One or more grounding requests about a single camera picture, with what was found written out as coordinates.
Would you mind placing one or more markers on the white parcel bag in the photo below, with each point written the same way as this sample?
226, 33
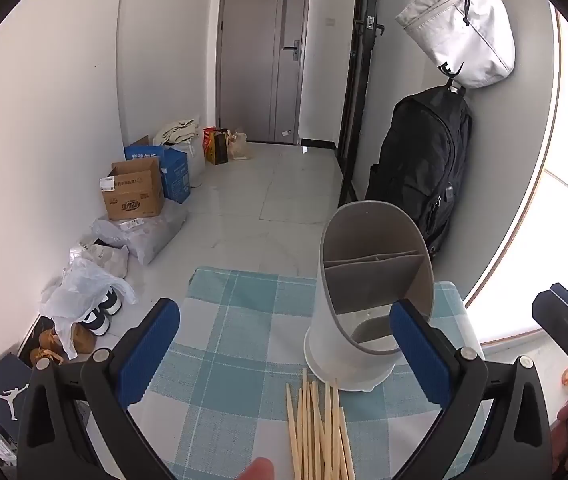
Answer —
109, 257

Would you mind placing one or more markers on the bundle of wooden chopsticks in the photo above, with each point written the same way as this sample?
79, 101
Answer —
314, 435

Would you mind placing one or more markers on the cream canvas tote bag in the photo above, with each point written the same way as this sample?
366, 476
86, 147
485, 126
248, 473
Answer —
176, 132

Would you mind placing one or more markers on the beige plastic bag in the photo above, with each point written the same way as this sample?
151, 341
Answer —
239, 146

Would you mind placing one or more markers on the grey mailing bag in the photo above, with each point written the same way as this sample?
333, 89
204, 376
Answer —
159, 235

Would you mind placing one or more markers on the black backpack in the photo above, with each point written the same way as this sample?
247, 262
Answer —
413, 160

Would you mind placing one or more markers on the grey entrance door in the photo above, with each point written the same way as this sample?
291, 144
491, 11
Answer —
249, 60

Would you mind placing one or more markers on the white hanging bag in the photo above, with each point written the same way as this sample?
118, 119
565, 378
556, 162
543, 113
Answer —
463, 35

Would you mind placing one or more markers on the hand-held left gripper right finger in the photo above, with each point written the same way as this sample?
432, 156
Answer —
418, 350

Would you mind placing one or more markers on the brown cardboard box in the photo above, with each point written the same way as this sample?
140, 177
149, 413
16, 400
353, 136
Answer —
131, 195

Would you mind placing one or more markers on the black white sneaker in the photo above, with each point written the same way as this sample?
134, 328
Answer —
95, 321
113, 304

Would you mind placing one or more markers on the white cylindrical utensil holder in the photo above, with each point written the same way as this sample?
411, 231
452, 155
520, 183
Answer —
324, 320

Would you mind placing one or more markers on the blue cardboard box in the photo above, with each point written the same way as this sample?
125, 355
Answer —
176, 175

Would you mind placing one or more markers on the navy shoe box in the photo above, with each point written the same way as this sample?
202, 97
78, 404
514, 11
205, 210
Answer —
1, 395

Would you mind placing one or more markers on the teal white checked tablecloth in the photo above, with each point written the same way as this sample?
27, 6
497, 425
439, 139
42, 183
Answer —
244, 340

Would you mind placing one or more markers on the translucent white plastic bag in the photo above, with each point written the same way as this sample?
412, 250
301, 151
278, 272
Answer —
79, 290

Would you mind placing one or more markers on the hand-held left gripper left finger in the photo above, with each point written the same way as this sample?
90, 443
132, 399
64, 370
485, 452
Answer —
149, 350

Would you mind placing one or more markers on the yellow black paper bag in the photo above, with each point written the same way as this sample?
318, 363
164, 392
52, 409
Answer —
218, 150

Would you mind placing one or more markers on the person's left hand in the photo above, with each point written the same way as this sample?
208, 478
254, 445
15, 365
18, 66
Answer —
259, 470

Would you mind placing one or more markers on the red orange bag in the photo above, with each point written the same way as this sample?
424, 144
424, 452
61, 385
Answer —
209, 135

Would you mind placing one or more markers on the black framed door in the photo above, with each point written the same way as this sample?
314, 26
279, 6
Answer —
358, 110

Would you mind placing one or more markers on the white paper packet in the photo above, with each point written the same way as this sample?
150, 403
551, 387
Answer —
1, 450

